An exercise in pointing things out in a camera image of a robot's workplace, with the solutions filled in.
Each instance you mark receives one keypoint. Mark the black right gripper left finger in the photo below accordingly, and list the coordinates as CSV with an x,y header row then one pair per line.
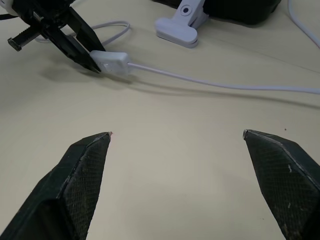
x,y
75,190

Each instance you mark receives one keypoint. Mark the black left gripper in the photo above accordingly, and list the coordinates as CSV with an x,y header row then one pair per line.
x,y
47,15

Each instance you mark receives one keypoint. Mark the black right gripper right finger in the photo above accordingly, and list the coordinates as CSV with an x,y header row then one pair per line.
x,y
282,175

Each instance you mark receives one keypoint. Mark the white lamp clamp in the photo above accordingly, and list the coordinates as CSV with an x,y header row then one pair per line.
x,y
175,30

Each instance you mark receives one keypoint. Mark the black rounded box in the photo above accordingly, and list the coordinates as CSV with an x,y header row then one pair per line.
x,y
237,12

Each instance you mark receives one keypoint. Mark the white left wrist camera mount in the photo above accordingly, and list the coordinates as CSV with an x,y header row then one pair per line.
x,y
6,5

